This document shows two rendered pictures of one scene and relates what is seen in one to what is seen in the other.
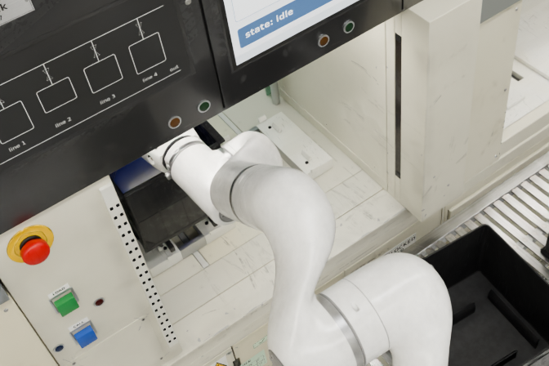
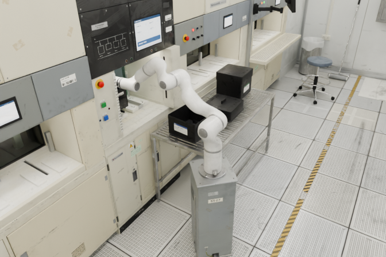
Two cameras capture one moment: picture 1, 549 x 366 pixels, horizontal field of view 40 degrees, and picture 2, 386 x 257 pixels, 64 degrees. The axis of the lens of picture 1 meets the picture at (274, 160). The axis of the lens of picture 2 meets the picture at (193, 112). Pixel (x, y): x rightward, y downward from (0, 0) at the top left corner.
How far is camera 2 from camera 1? 1.41 m
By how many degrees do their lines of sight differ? 29
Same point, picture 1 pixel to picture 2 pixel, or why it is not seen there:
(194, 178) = (127, 81)
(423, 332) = (186, 77)
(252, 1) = (139, 37)
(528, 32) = not seen: hidden behind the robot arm
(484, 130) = not seen: hidden behind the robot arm
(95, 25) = (116, 32)
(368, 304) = (176, 72)
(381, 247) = (165, 118)
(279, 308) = (160, 74)
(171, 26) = (127, 37)
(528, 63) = not seen: hidden behind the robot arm
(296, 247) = (161, 65)
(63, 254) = (104, 89)
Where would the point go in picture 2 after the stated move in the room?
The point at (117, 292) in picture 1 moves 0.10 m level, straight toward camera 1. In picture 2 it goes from (112, 106) to (122, 111)
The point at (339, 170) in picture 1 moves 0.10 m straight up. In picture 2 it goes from (150, 104) to (149, 94)
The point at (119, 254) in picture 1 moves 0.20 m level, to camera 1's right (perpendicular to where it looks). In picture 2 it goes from (114, 94) to (141, 89)
